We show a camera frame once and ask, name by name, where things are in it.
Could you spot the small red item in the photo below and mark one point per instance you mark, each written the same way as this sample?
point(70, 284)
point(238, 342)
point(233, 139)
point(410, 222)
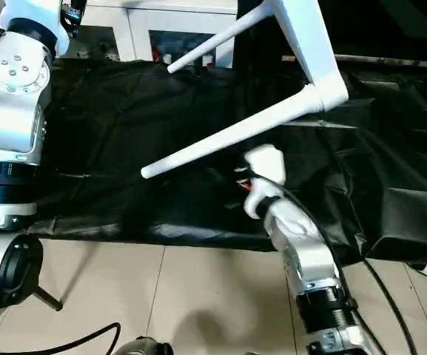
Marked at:
point(157, 54)

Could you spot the long black bar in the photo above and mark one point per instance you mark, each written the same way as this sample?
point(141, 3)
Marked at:
point(394, 62)

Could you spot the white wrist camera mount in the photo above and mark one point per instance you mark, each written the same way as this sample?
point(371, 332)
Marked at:
point(32, 9)
point(268, 162)

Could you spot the small white jar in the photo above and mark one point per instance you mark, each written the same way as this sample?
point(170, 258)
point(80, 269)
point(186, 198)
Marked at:
point(207, 60)

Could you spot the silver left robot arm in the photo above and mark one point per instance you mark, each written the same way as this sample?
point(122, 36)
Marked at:
point(13, 92)

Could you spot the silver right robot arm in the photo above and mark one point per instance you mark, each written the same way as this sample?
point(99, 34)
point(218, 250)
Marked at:
point(309, 251)

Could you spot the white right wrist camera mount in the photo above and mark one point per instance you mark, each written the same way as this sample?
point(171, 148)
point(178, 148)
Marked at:
point(268, 162)

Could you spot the small tan tag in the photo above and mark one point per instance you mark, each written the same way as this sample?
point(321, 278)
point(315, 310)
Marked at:
point(289, 58)

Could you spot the black mat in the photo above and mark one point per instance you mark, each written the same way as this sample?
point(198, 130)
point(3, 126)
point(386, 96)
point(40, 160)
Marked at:
point(161, 129)

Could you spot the black work table leg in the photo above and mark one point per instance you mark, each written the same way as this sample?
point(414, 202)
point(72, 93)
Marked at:
point(50, 299)

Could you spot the white cabinet with glass doors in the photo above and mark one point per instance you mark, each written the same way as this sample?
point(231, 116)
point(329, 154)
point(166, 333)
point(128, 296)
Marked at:
point(176, 18)

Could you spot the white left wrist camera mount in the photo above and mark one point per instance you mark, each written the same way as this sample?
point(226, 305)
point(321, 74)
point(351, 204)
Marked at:
point(32, 9)

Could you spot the white plastic table leg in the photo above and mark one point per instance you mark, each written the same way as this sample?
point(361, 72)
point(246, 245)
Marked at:
point(220, 37)
point(235, 137)

